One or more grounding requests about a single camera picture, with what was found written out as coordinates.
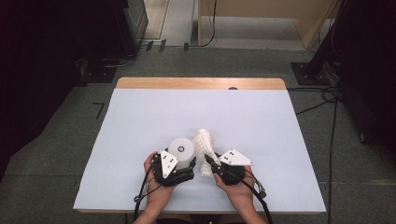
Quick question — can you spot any person's left hand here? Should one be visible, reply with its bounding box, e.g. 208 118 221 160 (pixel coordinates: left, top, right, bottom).
143 151 177 213

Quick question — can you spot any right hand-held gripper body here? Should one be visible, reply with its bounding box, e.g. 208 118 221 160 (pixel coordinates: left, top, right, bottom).
212 147 255 187

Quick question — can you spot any black stand base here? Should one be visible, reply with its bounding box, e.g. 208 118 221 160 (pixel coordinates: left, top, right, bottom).
74 55 120 84

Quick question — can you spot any beige wooden desk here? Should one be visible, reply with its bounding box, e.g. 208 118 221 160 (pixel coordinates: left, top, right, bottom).
197 0 341 50

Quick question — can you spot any metal frame rail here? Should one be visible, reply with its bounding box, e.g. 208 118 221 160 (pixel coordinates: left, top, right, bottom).
159 0 172 41

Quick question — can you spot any wooden table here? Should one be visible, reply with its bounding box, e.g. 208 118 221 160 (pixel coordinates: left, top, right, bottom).
78 77 322 216

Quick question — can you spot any grey floor cable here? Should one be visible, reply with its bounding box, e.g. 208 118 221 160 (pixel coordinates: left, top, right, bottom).
102 53 138 69

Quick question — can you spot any white plastic cylinder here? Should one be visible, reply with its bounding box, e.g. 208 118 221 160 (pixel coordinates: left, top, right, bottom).
167 137 197 171

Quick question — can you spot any person's right hand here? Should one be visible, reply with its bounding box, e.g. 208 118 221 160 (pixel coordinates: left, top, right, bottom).
214 165 257 217

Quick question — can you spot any black cabinet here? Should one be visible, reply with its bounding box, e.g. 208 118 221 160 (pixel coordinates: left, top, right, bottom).
122 0 149 58

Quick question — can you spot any black hanging cable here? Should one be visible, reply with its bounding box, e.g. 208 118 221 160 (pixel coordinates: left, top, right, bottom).
188 0 218 49

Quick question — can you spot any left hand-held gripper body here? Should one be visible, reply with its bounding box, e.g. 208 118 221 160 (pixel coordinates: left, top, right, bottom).
152 149 197 188

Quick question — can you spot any black stand with base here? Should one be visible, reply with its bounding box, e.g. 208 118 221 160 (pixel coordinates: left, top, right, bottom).
290 0 356 87

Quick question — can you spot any long black floor cable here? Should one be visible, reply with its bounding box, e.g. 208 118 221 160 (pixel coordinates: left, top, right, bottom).
326 99 339 224

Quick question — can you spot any white waffle cloth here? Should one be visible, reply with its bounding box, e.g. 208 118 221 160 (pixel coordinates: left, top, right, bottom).
191 128 222 177

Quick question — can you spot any white table sheet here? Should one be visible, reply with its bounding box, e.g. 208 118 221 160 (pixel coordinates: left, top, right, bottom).
73 88 327 214

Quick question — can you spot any tangled black floor cable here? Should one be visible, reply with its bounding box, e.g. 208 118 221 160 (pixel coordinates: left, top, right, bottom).
287 86 344 116

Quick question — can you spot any left hand-held gripper cable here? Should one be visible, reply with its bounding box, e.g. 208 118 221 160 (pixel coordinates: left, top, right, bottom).
133 160 163 223

